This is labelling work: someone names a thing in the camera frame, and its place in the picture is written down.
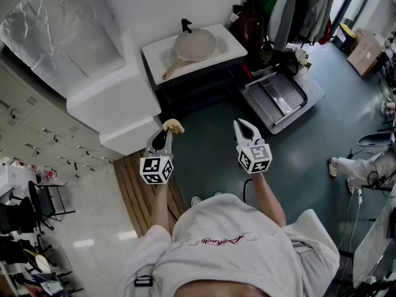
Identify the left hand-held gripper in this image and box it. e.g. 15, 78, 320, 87
139, 128, 175, 186

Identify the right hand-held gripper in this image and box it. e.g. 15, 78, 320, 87
233, 118, 273, 175

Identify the yellow sponge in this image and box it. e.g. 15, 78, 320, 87
162, 119, 186, 135

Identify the person's left forearm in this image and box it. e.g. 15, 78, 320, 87
151, 183, 173, 235

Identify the person's right forearm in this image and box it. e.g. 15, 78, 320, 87
252, 171, 287, 228

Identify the metal step platform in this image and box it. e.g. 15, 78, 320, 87
237, 69, 326, 135

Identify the wooden slat board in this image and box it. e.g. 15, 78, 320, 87
113, 149, 188, 239

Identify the white stepped platform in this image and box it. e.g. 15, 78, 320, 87
66, 29, 163, 157

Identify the dark sink cabinet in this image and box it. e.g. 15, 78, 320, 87
154, 54, 248, 120

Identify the black bag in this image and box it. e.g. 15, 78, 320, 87
247, 49, 299, 77

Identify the white sink basin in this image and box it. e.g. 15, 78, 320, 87
141, 23, 249, 86

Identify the white plush item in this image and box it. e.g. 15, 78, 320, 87
293, 46, 312, 69

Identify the beige locker cabinet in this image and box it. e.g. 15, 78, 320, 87
0, 63, 114, 179

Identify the person in white coat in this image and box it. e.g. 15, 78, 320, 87
119, 193, 341, 297

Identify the black chair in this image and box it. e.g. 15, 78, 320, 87
28, 180, 77, 231

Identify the grey oval chair shell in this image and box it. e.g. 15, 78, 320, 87
358, 132, 395, 154

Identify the row of hanging clothes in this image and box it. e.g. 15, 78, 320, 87
247, 0, 340, 52

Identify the black bin with yellow lid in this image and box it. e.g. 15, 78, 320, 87
335, 23, 358, 51

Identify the cardboard box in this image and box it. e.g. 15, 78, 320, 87
346, 28, 384, 79

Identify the silver foil sheet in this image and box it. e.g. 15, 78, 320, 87
0, 0, 125, 98

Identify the white desk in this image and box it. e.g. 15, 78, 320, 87
352, 196, 396, 289

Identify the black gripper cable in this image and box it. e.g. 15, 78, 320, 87
242, 178, 252, 204

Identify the white power strip cable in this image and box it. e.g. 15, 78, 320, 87
337, 186, 363, 250

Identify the grey strap with buckle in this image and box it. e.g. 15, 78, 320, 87
133, 274, 155, 297

